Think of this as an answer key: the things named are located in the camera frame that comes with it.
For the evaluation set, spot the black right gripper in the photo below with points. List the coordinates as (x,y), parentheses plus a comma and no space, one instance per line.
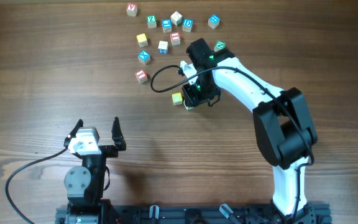
(194,99)

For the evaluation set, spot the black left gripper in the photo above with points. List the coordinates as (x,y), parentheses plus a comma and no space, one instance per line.
(110,151)

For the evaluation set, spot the yellow O letter block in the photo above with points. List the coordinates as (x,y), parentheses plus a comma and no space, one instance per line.
(177,99)

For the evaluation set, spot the red I letter block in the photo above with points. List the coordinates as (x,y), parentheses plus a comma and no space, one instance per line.
(141,76)

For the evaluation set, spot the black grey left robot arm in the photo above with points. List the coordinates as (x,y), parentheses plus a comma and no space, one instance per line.
(85,183)

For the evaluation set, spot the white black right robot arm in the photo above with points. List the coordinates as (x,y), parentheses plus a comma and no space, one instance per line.
(283,126)

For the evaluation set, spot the green N letter block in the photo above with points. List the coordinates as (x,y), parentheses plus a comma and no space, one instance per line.
(219,45)

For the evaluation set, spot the blue 2 number block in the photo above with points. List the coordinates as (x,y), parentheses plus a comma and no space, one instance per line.
(163,47)

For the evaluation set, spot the red E letter block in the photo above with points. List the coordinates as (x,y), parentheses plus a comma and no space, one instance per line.
(175,38)

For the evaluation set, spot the blue D letter block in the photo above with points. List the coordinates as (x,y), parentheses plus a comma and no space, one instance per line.
(187,25)

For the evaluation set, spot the blue X letter block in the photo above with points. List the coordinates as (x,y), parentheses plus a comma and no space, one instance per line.
(144,57)

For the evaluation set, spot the blue symbol block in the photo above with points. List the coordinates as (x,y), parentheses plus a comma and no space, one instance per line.
(214,21)

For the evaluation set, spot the blue L letter block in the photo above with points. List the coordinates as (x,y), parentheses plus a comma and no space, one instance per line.
(166,25)

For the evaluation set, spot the plain top green-sided block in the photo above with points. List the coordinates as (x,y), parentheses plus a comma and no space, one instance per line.
(176,18)

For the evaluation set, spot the yellow top block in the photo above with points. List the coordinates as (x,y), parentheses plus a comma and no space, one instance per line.
(142,40)

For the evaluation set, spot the green Z letter block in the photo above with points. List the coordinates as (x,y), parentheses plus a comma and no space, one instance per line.
(151,21)

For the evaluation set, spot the red Y letter block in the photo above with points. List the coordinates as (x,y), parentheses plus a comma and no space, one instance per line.
(131,9)

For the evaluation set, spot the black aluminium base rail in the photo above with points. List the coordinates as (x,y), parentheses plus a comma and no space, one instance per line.
(255,213)

